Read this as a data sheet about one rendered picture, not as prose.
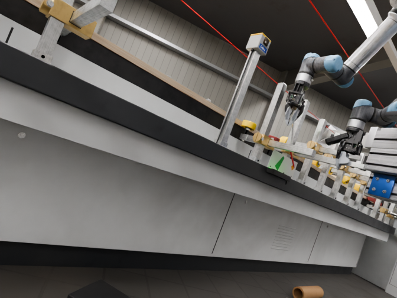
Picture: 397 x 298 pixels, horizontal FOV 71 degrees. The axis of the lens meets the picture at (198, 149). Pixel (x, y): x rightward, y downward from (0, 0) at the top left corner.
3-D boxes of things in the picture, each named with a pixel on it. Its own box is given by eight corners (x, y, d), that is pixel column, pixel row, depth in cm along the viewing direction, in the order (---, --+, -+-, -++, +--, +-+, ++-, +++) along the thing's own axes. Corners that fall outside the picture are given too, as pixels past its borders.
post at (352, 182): (345, 211, 219) (365, 154, 220) (344, 210, 216) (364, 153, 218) (341, 209, 221) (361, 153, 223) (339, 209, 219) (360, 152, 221)
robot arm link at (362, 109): (377, 101, 133) (358, 96, 135) (370, 123, 132) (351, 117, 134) (370, 106, 141) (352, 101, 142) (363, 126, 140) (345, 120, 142)
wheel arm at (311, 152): (313, 159, 123) (316, 150, 123) (310, 157, 120) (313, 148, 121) (241, 141, 156) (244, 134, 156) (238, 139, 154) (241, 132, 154)
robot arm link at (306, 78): (298, 78, 141) (315, 81, 137) (295, 86, 141) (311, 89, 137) (296, 71, 135) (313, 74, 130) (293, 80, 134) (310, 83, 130)
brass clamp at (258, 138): (274, 151, 142) (277, 142, 143) (259, 142, 134) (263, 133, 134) (264, 148, 147) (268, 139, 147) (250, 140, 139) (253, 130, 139)
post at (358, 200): (355, 216, 235) (374, 163, 237) (354, 215, 232) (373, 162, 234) (351, 214, 237) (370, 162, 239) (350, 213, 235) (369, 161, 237)
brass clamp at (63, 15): (91, 38, 78) (98, 22, 79) (40, 8, 70) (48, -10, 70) (85, 40, 83) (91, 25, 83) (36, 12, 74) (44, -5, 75)
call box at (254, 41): (265, 57, 123) (271, 41, 124) (256, 48, 119) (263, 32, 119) (253, 58, 129) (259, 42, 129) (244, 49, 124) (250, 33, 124)
